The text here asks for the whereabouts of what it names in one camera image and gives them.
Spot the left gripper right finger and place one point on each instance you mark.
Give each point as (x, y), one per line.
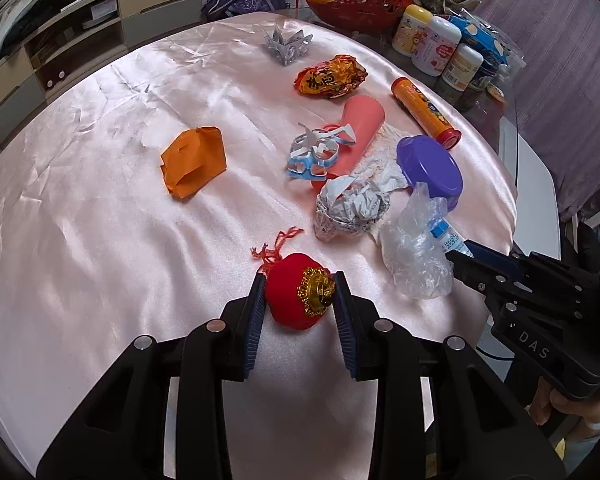
(480, 431)

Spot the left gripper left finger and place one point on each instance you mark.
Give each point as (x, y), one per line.
(118, 431)

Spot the clear plastic bag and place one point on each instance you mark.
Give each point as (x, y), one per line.
(414, 246)

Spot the purple plastic lid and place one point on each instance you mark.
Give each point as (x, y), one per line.
(424, 160)

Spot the red velvet ornament ball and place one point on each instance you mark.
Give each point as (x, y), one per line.
(298, 289)

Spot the silver white paper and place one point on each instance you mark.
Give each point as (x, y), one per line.
(348, 206)

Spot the orange snack tube red cap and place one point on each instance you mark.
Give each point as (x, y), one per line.
(426, 114)

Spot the pink plastic cone cup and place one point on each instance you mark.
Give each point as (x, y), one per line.
(365, 115)

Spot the orange paper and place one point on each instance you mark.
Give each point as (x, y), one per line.
(192, 160)

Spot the blue white torn wrapper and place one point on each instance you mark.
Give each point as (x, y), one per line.
(315, 151)

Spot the person's right hand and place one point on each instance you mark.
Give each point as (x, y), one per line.
(546, 398)

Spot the yellow plush slipper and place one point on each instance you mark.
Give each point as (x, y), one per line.
(560, 448)

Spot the white folding lap table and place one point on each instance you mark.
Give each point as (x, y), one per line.
(537, 226)

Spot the purple curtain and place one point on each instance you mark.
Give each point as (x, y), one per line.
(557, 94)

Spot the pink satin tablecloth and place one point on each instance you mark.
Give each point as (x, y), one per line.
(94, 250)

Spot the blue chips bag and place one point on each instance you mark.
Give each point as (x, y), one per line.
(481, 40)

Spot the small white supplement bottle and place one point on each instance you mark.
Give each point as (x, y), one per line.
(462, 67)

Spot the pink label white bottle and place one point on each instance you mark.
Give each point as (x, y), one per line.
(439, 42)

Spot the glass coffee table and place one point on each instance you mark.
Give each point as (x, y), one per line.
(496, 121)

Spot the orange foil candy wrapper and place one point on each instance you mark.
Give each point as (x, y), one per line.
(332, 79)

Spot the yellow lid bottle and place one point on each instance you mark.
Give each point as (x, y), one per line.
(413, 25)

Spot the silver folded paper piece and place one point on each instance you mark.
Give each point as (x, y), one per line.
(287, 50)

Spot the beige TV cabinet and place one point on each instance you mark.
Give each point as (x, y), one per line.
(80, 39)

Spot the purple bag on floor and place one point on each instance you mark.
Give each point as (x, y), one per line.
(218, 9)

